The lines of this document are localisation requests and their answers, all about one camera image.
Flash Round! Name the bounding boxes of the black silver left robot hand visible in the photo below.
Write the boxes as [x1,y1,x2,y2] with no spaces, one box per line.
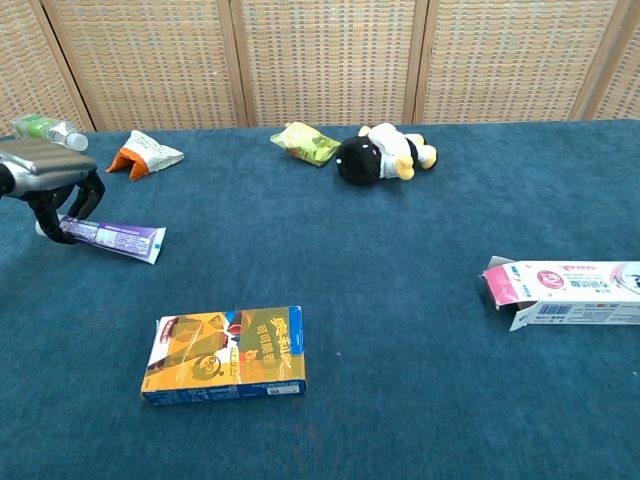
[0,138,106,246]

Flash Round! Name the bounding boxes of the purple white toothpaste tube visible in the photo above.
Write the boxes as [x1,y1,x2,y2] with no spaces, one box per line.
[34,213,167,265]

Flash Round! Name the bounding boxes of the white pink toothpaste box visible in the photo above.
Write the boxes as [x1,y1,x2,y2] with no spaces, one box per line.
[482,255,640,332]

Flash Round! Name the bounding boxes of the orange snack packet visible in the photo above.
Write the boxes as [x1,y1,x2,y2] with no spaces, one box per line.
[140,305,308,406]

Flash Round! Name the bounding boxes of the clear bottle with green label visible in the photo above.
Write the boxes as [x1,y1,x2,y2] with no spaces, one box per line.
[10,113,90,151]

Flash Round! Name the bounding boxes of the white orange snack bag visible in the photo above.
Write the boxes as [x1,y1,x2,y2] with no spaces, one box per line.
[104,129,185,181]

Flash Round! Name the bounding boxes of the yellow-green snack bag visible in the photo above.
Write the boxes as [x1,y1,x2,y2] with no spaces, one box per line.
[269,121,342,167]

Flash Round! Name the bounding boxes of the wooden rattan folding screen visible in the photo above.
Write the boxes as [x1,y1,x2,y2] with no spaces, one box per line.
[0,0,640,134]

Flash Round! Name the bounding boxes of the black white plush toy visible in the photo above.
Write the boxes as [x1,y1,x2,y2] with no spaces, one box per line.
[334,122,439,187]

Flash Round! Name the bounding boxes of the blue table mat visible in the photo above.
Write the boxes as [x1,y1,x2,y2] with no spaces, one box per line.
[0,118,640,480]

